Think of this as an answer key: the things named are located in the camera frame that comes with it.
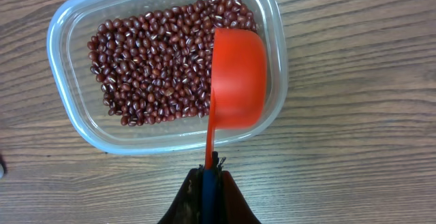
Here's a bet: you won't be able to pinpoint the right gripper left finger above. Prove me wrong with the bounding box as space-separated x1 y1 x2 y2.
158 167 204 224

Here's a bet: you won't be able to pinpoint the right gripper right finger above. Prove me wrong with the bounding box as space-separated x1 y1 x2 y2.
212 151 261 224

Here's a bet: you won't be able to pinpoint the red scoop with blue handle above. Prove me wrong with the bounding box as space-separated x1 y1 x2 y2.
200 28 266 223

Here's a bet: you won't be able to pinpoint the red adzuki beans in container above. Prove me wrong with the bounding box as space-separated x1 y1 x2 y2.
87 0 257 127

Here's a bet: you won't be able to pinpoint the clear plastic container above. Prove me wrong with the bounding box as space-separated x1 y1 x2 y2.
46 0 288 155

